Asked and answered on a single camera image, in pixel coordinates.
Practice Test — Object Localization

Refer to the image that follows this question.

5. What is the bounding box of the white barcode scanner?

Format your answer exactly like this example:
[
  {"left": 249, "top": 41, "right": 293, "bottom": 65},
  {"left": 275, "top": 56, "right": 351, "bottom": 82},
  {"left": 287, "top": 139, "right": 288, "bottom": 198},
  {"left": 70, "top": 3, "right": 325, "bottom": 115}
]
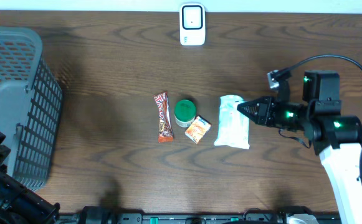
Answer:
[{"left": 179, "top": 2, "right": 206, "bottom": 46}]

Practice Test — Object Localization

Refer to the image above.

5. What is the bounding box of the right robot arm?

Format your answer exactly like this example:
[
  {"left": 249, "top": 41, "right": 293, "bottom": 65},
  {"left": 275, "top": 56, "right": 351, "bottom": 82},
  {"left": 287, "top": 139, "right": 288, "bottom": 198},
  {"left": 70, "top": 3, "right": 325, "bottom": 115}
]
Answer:
[{"left": 237, "top": 70, "right": 362, "bottom": 223}]

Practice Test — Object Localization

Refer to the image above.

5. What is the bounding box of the grey plastic basket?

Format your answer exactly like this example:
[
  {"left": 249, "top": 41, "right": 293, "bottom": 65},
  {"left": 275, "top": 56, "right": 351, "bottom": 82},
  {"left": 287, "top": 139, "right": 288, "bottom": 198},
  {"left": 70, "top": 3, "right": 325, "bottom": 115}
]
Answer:
[{"left": 0, "top": 27, "right": 63, "bottom": 190}]

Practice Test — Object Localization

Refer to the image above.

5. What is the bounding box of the red Top chocolate bar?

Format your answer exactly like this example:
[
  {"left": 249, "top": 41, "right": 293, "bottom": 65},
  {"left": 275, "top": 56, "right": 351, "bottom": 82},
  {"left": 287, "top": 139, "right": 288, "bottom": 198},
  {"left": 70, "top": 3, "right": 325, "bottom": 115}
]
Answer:
[{"left": 153, "top": 91, "right": 174, "bottom": 143}]

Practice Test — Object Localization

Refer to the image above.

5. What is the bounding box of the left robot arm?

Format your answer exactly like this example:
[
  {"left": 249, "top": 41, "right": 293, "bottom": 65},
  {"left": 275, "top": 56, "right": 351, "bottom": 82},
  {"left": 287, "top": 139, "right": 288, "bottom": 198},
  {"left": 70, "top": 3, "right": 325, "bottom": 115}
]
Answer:
[{"left": 0, "top": 132, "right": 60, "bottom": 224}]

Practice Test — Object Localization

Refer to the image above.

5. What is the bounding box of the orange snack packet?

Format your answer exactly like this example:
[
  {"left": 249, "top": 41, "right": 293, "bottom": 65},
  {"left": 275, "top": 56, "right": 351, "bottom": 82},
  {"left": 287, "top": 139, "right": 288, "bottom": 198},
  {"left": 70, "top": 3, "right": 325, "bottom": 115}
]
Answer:
[{"left": 185, "top": 116, "right": 211, "bottom": 144}]

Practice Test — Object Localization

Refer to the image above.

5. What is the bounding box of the green lid jar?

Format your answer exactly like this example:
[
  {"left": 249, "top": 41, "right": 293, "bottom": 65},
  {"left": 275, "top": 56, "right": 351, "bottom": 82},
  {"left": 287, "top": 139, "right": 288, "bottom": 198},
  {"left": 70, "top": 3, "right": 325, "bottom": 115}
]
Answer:
[{"left": 174, "top": 100, "right": 196, "bottom": 128}]

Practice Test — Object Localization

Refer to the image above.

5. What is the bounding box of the light blue wipes pack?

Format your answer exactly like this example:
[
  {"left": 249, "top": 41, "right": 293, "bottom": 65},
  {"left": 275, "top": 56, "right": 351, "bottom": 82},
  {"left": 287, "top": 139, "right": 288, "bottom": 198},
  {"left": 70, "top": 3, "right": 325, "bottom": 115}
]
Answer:
[{"left": 214, "top": 95, "right": 250, "bottom": 150}]

